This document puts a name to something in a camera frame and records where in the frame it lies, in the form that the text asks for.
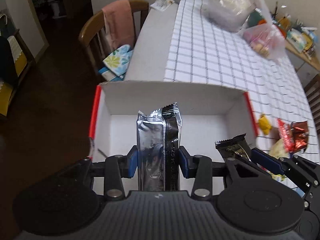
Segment silver black foil snack packet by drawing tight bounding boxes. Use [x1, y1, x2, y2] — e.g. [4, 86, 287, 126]
[137, 102, 182, 191]

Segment pink plastic bag with snacks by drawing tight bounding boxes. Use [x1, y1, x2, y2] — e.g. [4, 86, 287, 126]
[242, 0, 286, 61]

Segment white grid tablecloth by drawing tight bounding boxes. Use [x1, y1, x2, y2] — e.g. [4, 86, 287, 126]
[164, 0, 319, 163]

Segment pale yellow snack bag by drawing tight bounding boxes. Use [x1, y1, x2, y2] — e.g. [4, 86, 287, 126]
[269, 139, 290, 159]

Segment dark red foil snack bag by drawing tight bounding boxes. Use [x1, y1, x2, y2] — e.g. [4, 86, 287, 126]
[291, 121, 309, 153]

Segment wooden chair with pink towel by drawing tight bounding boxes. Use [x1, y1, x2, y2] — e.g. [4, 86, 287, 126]
[79, 0, 149, 76]

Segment yellow candy wrapper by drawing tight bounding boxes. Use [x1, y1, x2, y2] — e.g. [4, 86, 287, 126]
[258, 114, 272, 135]

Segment pink towel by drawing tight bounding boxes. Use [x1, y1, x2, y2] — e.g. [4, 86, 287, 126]
[102, 0, 135, 51]

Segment clear plastic bag with food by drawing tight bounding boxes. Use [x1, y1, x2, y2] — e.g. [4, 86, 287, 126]
[207, 0, 254, 33]

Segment dark wooden slatted chair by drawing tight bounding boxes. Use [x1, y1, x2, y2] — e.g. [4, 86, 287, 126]
[304, 74, 320, 135]

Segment black gold snack packet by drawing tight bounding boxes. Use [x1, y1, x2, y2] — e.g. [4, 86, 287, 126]
[215, 133, 251, 161]

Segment orange green container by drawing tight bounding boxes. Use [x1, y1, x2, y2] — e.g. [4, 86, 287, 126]
[247, 8, 266, 28]

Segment tissue box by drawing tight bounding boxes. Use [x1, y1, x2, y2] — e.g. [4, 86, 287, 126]
[286, 28, 313, 53]

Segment red chips bag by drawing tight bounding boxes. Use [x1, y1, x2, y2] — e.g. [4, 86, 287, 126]
[277, 118, 295, 152]

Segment papers on table corner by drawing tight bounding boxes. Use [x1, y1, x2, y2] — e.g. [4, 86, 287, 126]
[150, 0, 175, 12]

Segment red white cardboard box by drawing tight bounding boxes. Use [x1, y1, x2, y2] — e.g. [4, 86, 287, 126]
[88, 80, 259, 196]

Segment yellow armchair with clothes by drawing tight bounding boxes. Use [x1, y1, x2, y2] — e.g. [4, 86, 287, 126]
[1, 10, 35, 116]

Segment wooden side cabinet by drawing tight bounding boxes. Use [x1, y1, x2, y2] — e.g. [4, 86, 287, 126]
[274, 15, 320, 81]

